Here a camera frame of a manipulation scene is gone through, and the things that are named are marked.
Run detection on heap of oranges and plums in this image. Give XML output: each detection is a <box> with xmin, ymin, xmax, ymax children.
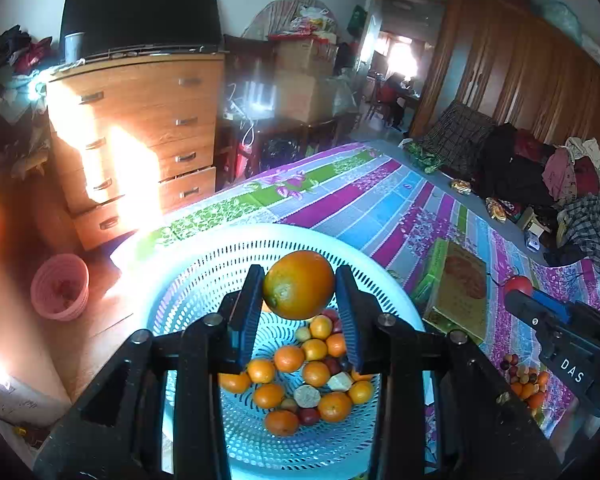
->
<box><xmin>219</xmin><ymin>307</ymin><xmax>381</xmax><ymax>437</ymax></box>

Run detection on white cardboard box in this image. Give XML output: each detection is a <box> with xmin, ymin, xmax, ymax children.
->
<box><xmin>0</xmin><ymin>377</ymin><xmax>73</xmax><ymax>428</ymax></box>

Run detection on brown plaid jacket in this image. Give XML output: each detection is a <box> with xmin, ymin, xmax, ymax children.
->
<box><xmin>420</xmin><ymin>100</ymin><xmax>498</xmax><ymax>176</ymax></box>

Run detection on pile of oranges and plums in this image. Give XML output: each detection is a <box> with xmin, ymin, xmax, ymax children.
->
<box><xmin>500</xmin><ymin>353</ymin><xmax>551</xmax><ymax>411</ymax></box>

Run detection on pink red garments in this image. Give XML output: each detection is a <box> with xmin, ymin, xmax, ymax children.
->
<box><xmin>514</xmin><ymin>130</ymin><xmax>600</xmax><ymax>206</ymax></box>

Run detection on green snack packet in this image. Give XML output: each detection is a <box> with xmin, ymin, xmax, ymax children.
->
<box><xmin>405</xmin><ymin>141</ymin><xmax>443</xmax><ymax>173</ymax></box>

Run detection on stacked cardboard boxes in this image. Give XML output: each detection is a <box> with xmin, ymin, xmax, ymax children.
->
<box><xmin>274</xmin><ymin>70</ymin><xmax>336</xmax><ymax>123</ymax></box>

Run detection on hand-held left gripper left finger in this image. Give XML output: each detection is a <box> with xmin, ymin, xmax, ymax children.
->
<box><xmin>32</xmin><ymin>264</ymin><xmax>267</xmax><ymax>480</ymax></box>

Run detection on floral striped bed sheet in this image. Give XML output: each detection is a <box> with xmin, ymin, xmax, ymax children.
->
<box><xmin>111</xmin><ymin>141</ymin><xmax>600</xmax><ymax>466</ymax></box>

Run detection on grey plaid shirt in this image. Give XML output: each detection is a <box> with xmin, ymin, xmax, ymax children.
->
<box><xmin>545</xmin><ymin>195</ymin><xmax>600</xmax><ymax>286</ymax></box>

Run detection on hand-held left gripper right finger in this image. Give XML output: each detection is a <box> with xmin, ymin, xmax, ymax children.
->
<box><xmin>335</xmin><ymin>264</ymin><xmax>563</xmax><ymax>480</ymax></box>

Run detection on pink plastic basket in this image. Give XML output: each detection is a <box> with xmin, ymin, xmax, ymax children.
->
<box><xmin>30</xmin><ymin>253</ymin><xmax>91</xmax><ymax>322</ymax></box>

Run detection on green hanging bag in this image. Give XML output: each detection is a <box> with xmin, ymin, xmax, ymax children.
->
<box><xmin>347</xmin><ymin>5</ymin><xmax>368</xmax><ymax>33</ymax></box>

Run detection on white router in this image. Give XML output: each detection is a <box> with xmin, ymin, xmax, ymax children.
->
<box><xmin>242</xmin><ymin>80</ymin><xmax>276</xmax><ymax>111</ymax></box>

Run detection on white power strip with cables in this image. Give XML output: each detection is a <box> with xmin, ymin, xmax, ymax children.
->
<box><xmin>222</xmin><ymin>85</ymin><xmax>256</xmax><ymax>151</ymax></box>

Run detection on room door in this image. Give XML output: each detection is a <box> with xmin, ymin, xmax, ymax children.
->
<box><xmin>357</xmin><ymin>0</ymin><xmax>387</xmax><ymax>106</ymax></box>

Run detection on wooden dresser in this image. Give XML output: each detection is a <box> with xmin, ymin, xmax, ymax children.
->
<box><xmin>47</xmin><ymin>52</ymin><xmax>226</xmax><ymax>251</ymax></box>

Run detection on grey cup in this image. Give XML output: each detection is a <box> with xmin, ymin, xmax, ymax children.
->
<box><xmin>64</xmin><ymin>32</ymin><xmax>86</xmax><ymax>63</ymax></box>

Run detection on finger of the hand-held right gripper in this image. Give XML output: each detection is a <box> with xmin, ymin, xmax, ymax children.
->
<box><xmin>505</xmin><ymin>291</ymin><xmax>561</xmax><ymax>343</ymax></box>
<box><xmin>532</xmin><ymin>290</ymin><xmax>573</xmax><ymax>321</ymax></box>

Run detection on mixed clothes pile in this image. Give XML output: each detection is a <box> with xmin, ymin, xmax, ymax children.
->
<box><xmin>0</xmin><ymin>25</ymin><xmax>56</xmax><ymax>126</ymax></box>

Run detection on black television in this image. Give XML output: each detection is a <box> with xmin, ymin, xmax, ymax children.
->
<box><xmin>59</xmin><ymin>0</ymin><xmax>223</xmax><ymax>58</ymax></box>

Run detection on large bright orange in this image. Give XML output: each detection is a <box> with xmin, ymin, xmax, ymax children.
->
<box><xmin>262</xmin><ymin>250</ymin><xmax>336</xmax><ymax>321</ymax></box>

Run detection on round folding table top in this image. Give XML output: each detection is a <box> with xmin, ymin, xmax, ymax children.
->
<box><xmin>242</xmin><ymin>0</ymin><xmax>338</xmax><ymax>41</ymax></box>

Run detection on patterned bag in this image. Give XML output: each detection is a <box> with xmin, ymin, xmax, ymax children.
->
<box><xmin>332</xmin><ymin>77</ymin><xmax>361</xmax><ymax>116</ymax></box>

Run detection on plain cardboard box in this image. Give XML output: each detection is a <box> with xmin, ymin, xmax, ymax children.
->
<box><xmin>275</xmin><ymin>40</ymin><xmax>338</xmax><ymax>76</ymax></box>

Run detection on flat cardboard gift box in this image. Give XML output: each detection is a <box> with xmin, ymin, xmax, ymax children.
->
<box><xmin>411</xmin><ymin>238</ymin><xmax>490</xmax><ymax>346</ymax></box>

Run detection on dark wooden desk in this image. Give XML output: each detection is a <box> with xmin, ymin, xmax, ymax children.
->
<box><xmin>215</xmin><ymin>35</ymin><xmax>361</xmax><ymax>181</ymax></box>

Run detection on orange snack packet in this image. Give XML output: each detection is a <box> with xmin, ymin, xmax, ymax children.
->
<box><xmin>485</xmin><ymin>197</ymin><xmax>510</xmax><ymax>223</ymax></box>

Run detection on light blue plastic basket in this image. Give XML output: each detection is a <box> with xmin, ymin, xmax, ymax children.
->
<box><xmin>111</xmin><ymin>223</ymin><xmax>433</xmax><ymax>480</ymax></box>

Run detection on clear plastic bag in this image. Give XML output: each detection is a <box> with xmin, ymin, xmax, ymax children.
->
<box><xmin>537</xmin><ymin>0</ymin><xmax>583</xmax><ymax>43</ymax></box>

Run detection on wooden wardrobe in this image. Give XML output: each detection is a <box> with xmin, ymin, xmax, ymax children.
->
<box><xmin>410</xmin><ymin>0</ymin><xmax>600</xmax><ymax>161</ymax></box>

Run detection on red tomato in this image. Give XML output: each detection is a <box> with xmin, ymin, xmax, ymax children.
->
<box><xmin>502</xmin><ymin>276</ymin><xmax>535</xmax><ymax>297</ymax></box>

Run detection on colourful packages heap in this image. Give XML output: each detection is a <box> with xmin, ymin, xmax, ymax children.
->
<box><xmin>267</xmin><ymin>5</ymin><xmax>338</xmax><ymax>43</ymax></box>

